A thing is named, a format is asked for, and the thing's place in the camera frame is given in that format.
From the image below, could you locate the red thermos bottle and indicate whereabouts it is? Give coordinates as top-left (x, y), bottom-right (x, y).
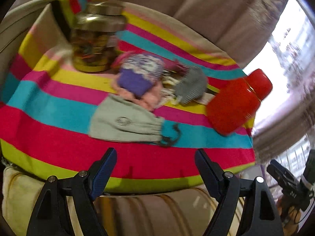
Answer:
top-left (206, 69), bottom-right (273, 136)

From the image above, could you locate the grey drawstring pouch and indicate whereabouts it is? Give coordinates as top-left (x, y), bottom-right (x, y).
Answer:
top-left (89, 94), bottom-right (182, 147)

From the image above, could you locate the pink fluffy sock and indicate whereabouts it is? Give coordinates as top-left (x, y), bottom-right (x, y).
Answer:
top-left (111, 79), bottom-right (163, 111)

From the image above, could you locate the glass jar gold lid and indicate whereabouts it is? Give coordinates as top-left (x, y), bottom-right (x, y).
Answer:
top-left (70, 2), bottom-right (127, 73)

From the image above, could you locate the magenta knit sock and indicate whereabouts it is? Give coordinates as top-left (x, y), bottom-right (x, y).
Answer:
top-left (110, 51), bottom-right (188, 75)

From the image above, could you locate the striped colourful tablecloth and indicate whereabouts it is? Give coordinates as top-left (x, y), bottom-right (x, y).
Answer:
top-left (1, 0), bottom-right (255, 193)

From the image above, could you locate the right human hand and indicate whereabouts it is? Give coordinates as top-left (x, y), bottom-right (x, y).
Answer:
top-left (283, 206), bottom-right (302, 234)

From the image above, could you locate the houndstooth fabric pouch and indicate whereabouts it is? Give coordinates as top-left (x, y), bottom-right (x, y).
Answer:
top-left (174, 66), bottom-right (208, 105)

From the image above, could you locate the floral lace curtain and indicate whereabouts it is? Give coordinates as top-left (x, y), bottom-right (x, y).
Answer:
top-left (253, 0), bottom-right (315, 163)

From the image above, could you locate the purple striped knit sock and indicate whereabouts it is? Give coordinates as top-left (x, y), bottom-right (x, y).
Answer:
top-left (118, 54), bottom-right (164, 98)

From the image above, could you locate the black tracker camera module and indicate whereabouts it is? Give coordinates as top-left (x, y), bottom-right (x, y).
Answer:
top-left (299, 149), bottom-right (315, 194)

